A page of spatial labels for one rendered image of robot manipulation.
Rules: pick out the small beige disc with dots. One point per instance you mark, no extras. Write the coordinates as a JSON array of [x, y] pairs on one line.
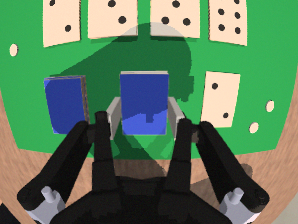
[[14, 49], [269, 106]]

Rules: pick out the green play mat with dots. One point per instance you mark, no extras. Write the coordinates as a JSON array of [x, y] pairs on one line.
[[267, 68]]

